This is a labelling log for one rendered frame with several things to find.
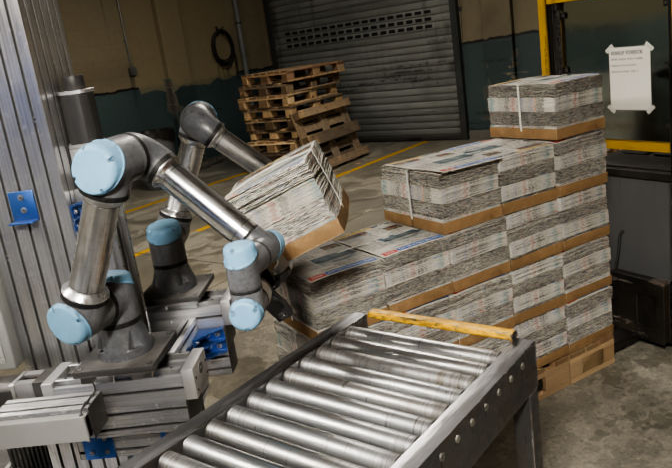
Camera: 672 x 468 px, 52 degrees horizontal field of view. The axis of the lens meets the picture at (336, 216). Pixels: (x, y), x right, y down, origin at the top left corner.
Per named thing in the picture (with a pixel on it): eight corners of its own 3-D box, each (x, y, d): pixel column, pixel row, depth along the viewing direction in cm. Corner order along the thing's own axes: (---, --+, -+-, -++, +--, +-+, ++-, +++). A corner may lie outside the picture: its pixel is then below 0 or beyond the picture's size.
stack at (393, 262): (293, 454, 274) (259, 257, 254) (507, 356, 329) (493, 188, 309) (344, 503, 241) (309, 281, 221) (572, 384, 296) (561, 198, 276)
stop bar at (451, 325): (374, 313, 196) (373, 307, 196) (518, 336, 170) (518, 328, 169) (367, 318, 194) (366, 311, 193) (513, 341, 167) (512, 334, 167)
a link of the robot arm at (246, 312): (258, 297, 151) (264, 332, 153) (266, 279, 162) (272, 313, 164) (223, 300, 152) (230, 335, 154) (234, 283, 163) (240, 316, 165)
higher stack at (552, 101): (506, 357, 328) (483, 85, 297) (550, 336, 343) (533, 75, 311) (571, 385, 296) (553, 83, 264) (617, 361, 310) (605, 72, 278)
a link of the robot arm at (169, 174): (127, 152, 178) (274, 268, 174) (101, 160, 168) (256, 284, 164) (146, 116, 174) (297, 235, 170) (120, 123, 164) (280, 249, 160)
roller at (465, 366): (339, 348, 189) (336, 331, 188) (499, 380, 160) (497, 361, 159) (328, 356, 185) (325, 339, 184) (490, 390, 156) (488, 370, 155)
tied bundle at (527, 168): (441, 203, 295) (435, 151, 289) (493, 188, 308) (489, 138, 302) (502, 217, 262) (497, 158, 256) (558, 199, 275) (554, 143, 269)
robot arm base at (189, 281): (147, 297, 232) (141, 270, 229) (160, 282, 246) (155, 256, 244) (191, 292, 231) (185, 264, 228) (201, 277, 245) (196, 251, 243)
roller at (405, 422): (276, 393, 169) (274, 374, 168) (445, 439, 141) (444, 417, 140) (262, 402, 165) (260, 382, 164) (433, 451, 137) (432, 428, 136)
